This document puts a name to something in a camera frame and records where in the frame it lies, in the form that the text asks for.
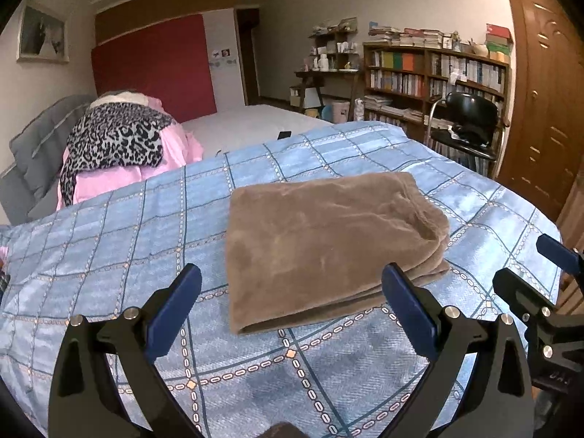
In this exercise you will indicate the small wooden shelf desk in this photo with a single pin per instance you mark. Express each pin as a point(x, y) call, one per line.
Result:
point(315, 77)

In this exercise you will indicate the black phone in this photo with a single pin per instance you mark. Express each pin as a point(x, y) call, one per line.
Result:
point(284, 135)

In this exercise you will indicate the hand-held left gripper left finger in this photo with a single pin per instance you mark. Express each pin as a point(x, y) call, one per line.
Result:
point(175, 310)

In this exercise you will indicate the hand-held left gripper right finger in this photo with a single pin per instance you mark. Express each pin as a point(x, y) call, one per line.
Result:
point(408, 310)

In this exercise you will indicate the pink waste bin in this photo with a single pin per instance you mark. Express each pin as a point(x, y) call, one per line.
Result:
point(340, 112)

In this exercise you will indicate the white mattress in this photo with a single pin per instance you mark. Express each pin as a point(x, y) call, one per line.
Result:
point(255, 127)

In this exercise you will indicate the wooden bookshelf with books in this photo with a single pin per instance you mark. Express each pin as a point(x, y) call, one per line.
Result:
point(401, 77)

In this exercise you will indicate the blue plaid blanket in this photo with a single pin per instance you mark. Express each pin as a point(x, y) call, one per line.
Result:
point(137, 237)

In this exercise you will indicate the black metal-frame chair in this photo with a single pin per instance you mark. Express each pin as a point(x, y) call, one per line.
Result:
point(470, 109)

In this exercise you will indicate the framed wall picture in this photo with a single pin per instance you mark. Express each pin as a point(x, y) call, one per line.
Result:
point(43, 34)

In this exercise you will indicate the red wall panel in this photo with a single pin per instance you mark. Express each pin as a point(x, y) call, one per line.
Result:
point(155, 68)

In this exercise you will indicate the pink quilt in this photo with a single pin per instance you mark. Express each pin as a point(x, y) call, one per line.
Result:
point(175, 150)

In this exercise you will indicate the white cloth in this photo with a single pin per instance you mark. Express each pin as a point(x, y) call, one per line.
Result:
point(121, 97)

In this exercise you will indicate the pile of books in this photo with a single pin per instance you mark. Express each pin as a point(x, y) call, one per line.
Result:
point(406, 36)

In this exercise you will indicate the brown wooden door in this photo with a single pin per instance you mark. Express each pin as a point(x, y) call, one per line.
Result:
point(543, 100)

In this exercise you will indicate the brown towel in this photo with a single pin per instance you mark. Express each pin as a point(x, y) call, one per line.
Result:
point(328, 237)

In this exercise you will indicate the leopard print cloth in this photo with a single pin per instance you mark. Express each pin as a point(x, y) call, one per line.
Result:
point(118, 137)

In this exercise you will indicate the stack of colourful books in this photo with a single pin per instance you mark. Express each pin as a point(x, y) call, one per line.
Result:
point(497, 45)

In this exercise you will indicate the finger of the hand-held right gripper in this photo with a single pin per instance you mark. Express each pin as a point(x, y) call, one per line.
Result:
point(520, 292)
point(550, 245)

